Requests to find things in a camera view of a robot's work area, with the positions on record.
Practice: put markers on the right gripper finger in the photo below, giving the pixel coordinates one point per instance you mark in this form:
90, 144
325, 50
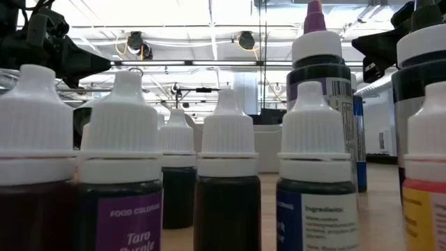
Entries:
380, 49
369, 71

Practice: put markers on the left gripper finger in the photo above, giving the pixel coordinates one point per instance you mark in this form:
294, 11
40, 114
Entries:
72, 79
83, 62

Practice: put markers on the tall black-tipped dye bottle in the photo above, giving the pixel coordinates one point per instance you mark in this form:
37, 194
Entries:
418, 45

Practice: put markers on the small dark red dye bottle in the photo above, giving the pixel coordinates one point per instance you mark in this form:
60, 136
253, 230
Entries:
35, 122

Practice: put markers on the tall purple-tipped dye bottle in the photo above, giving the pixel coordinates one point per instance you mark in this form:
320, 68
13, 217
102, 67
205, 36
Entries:
317, 45

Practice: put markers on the small orange label dye bottle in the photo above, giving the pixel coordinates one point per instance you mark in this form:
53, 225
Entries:
85, 139

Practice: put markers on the tall blue-tipped dye bottle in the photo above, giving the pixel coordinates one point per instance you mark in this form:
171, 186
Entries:
360, 139

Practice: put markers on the small Taro Purple dye bottle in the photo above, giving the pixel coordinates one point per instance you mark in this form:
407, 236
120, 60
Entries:
120, 132

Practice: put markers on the small dark blue dye bottle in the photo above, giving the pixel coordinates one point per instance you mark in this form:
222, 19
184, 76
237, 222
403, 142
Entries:
313, 132

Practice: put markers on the small yellow label dye bottle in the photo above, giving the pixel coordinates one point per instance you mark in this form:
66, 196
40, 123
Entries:
428, 139

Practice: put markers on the small dark green dye bottle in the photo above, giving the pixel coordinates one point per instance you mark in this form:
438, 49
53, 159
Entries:
177, 195

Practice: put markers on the small black dye bottle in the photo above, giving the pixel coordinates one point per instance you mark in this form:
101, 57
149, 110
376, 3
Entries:
227, 209

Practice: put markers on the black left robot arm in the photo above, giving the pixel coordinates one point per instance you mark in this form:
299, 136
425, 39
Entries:
8, 38

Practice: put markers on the small round hanging lamp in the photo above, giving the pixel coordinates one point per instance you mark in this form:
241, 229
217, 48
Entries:
277, 87

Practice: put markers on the black vented box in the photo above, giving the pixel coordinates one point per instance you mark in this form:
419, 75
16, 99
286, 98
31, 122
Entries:
271, 116

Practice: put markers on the thin black vertical pole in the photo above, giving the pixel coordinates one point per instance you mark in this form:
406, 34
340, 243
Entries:
265, 42

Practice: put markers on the black boom stand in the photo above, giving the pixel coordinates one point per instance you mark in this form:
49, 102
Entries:
203, 90

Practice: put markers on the overhead light bar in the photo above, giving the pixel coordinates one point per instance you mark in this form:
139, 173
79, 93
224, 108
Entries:
209, 63

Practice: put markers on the grey plastic bin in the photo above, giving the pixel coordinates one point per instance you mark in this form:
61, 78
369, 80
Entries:
267, 150

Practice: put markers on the silver ceiling air duct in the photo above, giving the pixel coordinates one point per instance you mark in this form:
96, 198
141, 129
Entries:
376, 87

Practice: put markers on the white wall-mounted box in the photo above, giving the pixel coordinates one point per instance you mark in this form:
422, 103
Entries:
382, 141

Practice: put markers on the black aluminium table frame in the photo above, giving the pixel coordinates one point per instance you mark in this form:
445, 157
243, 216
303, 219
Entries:
381, 159

